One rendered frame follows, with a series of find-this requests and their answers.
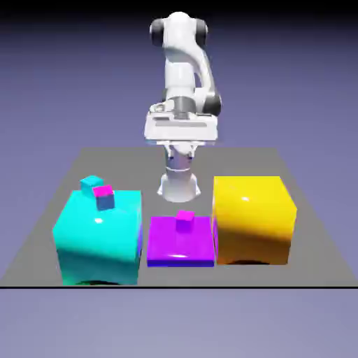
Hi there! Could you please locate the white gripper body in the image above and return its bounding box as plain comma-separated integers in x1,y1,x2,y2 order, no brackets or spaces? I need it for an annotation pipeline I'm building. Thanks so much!
143,110,219,148

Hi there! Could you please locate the small magenta cube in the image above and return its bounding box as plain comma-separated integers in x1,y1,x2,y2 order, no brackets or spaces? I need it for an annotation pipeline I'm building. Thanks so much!
175,210,196,234

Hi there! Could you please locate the small pink cube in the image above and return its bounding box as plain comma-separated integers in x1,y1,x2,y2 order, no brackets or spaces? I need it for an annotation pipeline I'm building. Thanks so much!
92,184,116,211

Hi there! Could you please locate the small cyan cube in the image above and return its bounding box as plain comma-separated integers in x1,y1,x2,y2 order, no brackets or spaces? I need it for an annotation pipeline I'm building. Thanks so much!
80,175,105,198

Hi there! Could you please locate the large purple box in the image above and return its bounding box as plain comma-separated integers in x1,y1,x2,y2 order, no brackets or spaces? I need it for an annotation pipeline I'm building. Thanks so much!
146,215,215,269

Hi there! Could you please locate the large yellow box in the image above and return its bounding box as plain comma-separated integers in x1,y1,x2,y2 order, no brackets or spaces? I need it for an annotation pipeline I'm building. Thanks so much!
211,175,298,266

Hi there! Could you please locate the large cyan box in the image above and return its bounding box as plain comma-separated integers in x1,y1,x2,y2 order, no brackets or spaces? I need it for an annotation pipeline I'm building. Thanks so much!
52,189,143,287

